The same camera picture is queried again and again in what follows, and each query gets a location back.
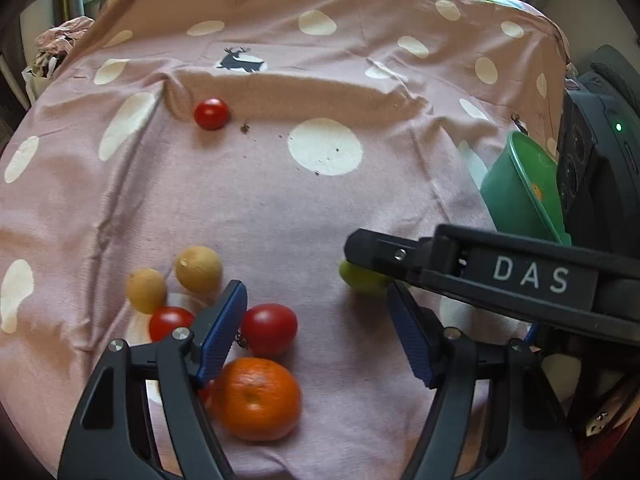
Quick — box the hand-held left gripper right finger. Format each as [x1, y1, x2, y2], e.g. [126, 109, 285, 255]
[386, 282, 583, 480]

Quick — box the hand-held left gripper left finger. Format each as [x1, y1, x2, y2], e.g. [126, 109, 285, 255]
[57, 280, 249, 480]

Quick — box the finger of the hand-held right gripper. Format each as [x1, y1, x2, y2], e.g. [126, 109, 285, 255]
[344, 229, 441, 291]

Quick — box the green round fruit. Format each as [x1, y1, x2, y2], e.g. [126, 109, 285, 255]
[339, 259, 401, 296]

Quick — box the large red tomato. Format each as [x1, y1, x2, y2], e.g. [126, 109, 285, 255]
[240, 303, 299, 359]

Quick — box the orange mandarin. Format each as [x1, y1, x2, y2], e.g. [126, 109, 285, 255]
[209, 357, 303, 442]

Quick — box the green plastic bowl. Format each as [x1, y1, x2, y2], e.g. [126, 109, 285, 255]
[480, 131, 573, 246]

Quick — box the small red tomato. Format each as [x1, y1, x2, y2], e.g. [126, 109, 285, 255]
[148, 306, 197, 343]
[194, 98, 232, 131]

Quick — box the large tan longan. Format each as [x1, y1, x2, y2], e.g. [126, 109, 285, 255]
[174, 246, 223, 295]

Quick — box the small tan longan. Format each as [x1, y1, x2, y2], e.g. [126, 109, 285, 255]
[126, 268, 168, 314]

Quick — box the pink polka-dot deer blanket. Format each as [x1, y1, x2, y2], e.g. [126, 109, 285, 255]
[0, 0, 576, 480]

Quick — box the brown wooden object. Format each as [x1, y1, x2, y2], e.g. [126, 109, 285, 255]
[582, 375, 640, 441]

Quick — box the pink crumpled cloth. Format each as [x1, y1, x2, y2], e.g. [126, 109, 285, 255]
[36, 16, 96, 56]

